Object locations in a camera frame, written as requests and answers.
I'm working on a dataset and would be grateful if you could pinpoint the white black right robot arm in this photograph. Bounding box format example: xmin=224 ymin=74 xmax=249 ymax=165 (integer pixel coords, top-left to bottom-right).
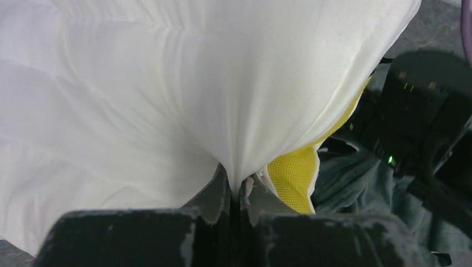
xmin=340 ymin=50 xmax=471 ymax=236

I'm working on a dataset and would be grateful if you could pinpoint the white pillow with yellow edge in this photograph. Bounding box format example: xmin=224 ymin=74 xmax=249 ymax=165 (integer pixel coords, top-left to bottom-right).
xmin=1 ymin=1 xmax=421 ymax=255

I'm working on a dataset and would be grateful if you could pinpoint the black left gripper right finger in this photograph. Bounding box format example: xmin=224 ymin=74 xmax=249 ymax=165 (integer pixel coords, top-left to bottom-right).
xmin=240 ymin=178 xmax=439 ymax=266

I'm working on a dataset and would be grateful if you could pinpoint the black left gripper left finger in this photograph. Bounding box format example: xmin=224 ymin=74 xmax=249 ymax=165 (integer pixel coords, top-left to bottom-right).
xmin=34 ymin=166 xmax=231 ymax=266

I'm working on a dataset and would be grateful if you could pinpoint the zebra striped pillowcase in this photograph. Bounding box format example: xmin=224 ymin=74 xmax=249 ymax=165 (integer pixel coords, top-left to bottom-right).
xmin=311 ymin=62 xmax=472 ymax=267

